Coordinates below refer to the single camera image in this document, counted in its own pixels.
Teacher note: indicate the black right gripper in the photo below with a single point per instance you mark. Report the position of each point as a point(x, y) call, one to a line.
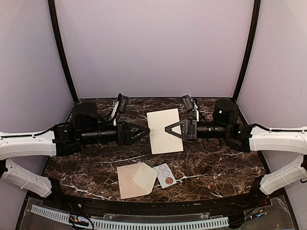
point(192, 122)

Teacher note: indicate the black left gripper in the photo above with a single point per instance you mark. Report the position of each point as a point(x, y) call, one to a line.
point(124, 135)

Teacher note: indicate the pink envelope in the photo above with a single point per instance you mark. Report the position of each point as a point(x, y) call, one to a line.
point(136, 180)

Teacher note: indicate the white sticker sheet with seals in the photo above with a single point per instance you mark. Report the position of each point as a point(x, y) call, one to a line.
point(165, 175)

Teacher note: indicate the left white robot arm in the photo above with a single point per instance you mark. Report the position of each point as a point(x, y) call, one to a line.
point(86, 127)

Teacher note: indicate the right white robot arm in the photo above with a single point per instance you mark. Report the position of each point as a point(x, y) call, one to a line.
point(247, 138)

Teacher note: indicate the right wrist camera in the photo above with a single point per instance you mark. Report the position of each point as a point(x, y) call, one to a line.
point(191, 106)

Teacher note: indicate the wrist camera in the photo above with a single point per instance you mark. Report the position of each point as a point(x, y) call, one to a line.
point(191, 106)
point(119, 108)

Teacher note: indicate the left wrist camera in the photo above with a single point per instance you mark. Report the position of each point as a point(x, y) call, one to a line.
point(119, 108)

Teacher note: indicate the white slotted cable duct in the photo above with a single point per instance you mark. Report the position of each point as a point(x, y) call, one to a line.
point(131, 222)

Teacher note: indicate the black front table rail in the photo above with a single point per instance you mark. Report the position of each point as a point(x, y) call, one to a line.
point(98, 196)

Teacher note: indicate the black right frame post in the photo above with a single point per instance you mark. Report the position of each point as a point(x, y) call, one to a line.
point(248, 50)

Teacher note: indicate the black frame post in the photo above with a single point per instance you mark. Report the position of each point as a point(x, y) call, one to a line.
point(60, 48)
point(248, 50)

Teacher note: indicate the black left frame post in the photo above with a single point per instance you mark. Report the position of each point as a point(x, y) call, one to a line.
point(60, 48)

